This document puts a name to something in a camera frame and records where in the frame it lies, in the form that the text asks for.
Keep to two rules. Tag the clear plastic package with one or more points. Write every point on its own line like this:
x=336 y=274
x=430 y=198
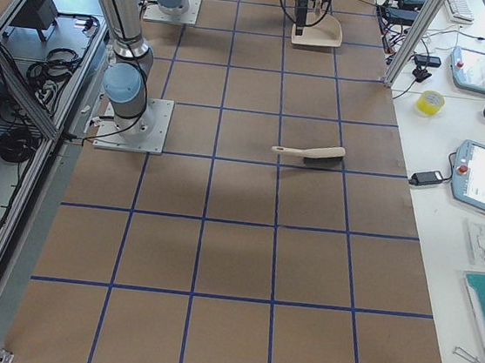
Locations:
x=475 y=234

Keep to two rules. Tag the black remote device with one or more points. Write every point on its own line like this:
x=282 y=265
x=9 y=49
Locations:
x=428 y=61

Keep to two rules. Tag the beige plastic dustpan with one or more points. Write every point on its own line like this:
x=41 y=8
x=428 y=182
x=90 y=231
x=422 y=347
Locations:
x=322 y=29

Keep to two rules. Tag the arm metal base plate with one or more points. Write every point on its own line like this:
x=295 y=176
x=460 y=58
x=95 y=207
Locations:
x=147 y=135
x=154 y=14

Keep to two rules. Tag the beige hand brush black bristles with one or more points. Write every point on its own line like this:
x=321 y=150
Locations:
x=317 y=157

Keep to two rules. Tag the far teach pendant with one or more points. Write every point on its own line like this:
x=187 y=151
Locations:
x=468 y=69

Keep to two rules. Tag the aluminium frame post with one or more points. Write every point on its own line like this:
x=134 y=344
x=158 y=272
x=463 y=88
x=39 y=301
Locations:
x=420 y=25

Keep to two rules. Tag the black power adapter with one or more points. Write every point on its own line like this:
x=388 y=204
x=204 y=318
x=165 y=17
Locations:
x=426 y=178

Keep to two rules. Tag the yellow tape roll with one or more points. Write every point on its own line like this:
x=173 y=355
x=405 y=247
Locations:
x=430 y=102

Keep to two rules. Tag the white keyboard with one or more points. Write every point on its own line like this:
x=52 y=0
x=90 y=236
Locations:
x=459 y=11

